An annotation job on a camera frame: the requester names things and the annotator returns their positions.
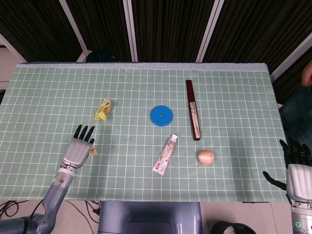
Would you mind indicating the white metal frame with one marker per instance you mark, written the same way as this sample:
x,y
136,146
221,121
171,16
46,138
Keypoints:
x,y
280,105

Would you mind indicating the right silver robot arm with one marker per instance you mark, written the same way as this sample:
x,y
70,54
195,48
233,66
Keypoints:
x,y
302,219

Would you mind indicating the blue-grey robot torso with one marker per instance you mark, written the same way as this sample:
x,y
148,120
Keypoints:
x,y
146,217

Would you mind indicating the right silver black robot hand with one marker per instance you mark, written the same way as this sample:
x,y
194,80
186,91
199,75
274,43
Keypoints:
x,y
301,182

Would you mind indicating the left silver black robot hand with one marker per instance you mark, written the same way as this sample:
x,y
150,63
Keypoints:
x,y
76,153

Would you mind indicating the blue plastic disc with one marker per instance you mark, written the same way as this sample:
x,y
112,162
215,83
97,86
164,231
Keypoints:
x,y
156,119

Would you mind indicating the floral print cream tube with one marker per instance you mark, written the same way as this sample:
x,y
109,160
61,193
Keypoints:
x,y
165,153

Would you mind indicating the dark rounded chair back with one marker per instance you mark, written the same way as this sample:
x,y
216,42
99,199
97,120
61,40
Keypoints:
x,y
101,56

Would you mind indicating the person in blue jeans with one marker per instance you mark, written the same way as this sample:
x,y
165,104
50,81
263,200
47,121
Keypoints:
x,y
299,117

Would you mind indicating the dark brown partition panel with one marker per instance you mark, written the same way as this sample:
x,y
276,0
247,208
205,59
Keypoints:
x,y
170,24
290,80
256,24
102,24
36,24

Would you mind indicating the peach silky ball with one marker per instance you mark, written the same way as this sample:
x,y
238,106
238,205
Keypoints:
x,y
206,157

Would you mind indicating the dark red long box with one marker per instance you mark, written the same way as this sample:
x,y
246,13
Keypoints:
x,y
191,97

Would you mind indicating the black bin with white liner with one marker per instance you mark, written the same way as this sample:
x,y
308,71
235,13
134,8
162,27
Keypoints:
x,y
231,229

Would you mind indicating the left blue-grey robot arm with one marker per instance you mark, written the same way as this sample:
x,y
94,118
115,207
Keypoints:
x,y
56,197

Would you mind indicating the green checked tablecloth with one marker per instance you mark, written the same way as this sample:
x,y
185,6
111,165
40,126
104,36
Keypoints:
x,y
146,85

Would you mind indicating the white partition post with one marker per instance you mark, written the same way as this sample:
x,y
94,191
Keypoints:
x,y
130,29
292,57
209,29
73,24
12,47

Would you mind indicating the crumpled yellow snack wrapper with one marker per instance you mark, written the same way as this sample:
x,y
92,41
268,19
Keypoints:
x,y
103,111

